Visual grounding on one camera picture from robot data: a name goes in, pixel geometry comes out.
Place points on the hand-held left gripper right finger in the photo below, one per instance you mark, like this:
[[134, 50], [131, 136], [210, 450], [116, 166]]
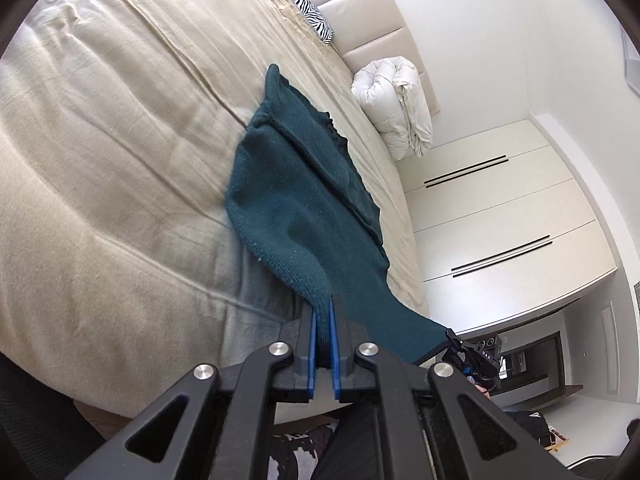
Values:
[[336, 360]]

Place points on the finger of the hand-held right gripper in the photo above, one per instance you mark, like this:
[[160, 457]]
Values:
[[457, 342], [457, 364]]

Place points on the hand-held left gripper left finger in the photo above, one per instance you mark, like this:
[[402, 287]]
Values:
[[312, 355]]

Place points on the dark teal knit sweater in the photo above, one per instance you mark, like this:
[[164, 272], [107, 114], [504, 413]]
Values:
[[300, 200]]

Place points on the black white patterned cloth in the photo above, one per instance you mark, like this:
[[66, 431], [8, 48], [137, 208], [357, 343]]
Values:
[[295, 445]]

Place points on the white wardrobe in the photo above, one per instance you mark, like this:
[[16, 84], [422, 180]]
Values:
[[500, 205]]

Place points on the white folded duvet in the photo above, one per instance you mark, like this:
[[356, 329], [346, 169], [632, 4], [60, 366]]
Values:
[[395, 100]]

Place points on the bed with beige sheet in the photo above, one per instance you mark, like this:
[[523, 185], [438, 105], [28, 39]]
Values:
[[125, 135]]

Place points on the beige padded headboard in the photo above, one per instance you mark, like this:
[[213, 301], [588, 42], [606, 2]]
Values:
[[370, 25]]

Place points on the zebra print pillow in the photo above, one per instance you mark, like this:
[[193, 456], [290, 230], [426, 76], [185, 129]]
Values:
[[307, 10]]

